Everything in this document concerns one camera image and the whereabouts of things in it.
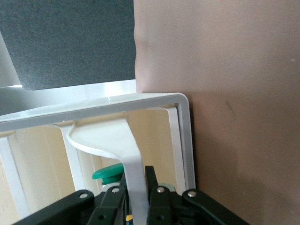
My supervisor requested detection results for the white drawer cabinet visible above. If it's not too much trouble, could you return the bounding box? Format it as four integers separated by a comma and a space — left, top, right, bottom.
0, 79, 196, 225

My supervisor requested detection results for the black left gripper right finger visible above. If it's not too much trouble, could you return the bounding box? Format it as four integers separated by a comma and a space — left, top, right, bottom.
145, 165, 250, 225

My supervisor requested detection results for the green push button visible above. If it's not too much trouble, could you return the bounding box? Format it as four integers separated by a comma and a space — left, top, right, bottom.
92, 163, 125, 192

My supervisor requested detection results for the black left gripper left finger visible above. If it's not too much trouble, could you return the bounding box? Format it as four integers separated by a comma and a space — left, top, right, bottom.
11, 173, 129, 225

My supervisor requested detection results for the brown table cover sheet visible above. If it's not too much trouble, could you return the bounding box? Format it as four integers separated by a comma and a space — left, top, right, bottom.
135, 0, 300, 225

